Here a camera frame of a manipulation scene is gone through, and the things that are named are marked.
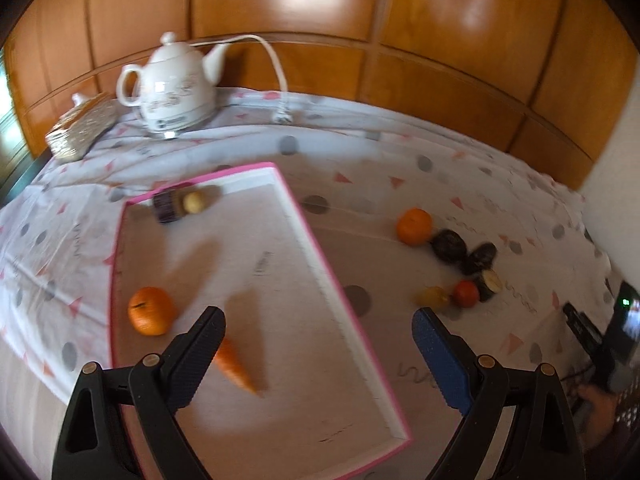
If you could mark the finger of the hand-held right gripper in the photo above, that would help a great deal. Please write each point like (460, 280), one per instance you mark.
(582, 327)

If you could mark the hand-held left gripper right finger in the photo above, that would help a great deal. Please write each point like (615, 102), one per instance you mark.
(445, 360)

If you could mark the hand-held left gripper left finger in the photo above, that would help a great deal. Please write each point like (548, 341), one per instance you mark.
(192, 365)

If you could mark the small orange carrot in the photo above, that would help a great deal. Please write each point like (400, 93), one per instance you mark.
(235, 367)

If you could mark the round yellow-brown potato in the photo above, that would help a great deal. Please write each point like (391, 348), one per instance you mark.
(434, 297)

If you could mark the orange with stem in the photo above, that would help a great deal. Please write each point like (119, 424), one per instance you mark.
(151, 311)

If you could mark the red tomato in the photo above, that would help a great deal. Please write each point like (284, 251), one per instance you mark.
(466, 293)

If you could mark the purple sugarcane piece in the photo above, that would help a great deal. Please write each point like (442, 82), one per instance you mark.
(490, 285)
(166, 206)

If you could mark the pink rimmed white tray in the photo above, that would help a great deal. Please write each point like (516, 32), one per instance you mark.
(280, 310)

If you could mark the round orange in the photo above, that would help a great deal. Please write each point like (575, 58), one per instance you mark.
(414, 226)

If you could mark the small yellow potato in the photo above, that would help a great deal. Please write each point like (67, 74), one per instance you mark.
(193, 202)

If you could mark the person's right hand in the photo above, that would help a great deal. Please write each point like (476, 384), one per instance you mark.
(597, 412)

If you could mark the black perforated basket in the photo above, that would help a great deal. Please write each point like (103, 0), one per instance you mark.
(627, 412)

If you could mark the white patterned tablecloth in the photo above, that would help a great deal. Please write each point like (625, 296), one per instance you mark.
(380, 160)

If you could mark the patterned tissue box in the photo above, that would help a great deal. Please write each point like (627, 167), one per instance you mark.
(82, 127)

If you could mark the white ceramic electric kettle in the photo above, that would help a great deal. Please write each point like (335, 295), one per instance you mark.
(170, 90)

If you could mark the glass door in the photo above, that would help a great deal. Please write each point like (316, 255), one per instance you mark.
(10, 125)

